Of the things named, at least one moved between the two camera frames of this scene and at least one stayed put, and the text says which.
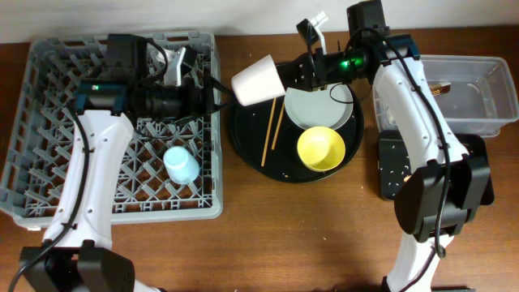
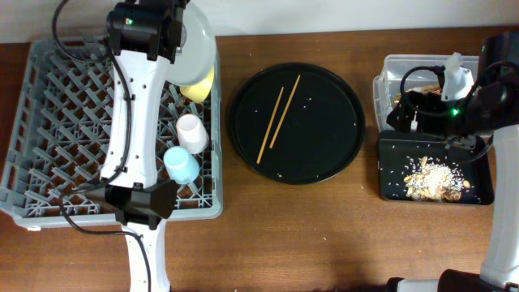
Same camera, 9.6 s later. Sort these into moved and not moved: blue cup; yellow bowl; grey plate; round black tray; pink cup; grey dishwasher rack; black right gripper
Moved: pink cup; yellow bowl; grey plate; black right gripper
Not moved: round black tray; grey dishwasher rack; blue cup
